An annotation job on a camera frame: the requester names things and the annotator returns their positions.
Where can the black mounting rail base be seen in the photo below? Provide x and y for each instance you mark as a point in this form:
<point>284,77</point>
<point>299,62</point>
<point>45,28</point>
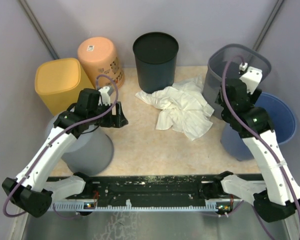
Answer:
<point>163,191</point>

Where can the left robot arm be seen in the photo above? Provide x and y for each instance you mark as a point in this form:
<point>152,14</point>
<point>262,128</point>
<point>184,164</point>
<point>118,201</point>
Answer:
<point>29,190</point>

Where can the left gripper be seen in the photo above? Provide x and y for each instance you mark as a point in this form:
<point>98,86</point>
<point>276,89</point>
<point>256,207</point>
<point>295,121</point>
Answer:
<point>117,121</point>

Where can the yellow slotted plastic basket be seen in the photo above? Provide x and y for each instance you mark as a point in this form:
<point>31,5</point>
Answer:
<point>59,82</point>

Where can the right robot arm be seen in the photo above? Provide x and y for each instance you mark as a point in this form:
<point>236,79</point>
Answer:
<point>279,198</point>

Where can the white crumpled cloth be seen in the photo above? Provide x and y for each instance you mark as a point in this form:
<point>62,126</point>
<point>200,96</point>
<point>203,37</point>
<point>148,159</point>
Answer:
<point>182,108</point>

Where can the grey round bin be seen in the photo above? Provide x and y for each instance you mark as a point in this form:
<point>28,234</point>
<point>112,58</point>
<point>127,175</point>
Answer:
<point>91,153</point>

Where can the blue round bin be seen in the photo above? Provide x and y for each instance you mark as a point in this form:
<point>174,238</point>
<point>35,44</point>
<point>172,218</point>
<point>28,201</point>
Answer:
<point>285,126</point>

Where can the black round bin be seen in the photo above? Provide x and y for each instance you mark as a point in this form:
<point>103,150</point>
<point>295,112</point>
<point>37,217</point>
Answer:
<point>155,56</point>

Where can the peach plastic bucket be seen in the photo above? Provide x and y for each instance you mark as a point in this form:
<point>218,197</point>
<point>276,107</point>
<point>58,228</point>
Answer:
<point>98,55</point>

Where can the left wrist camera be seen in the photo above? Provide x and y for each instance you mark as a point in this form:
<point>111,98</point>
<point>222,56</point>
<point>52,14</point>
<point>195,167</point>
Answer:
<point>105,95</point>

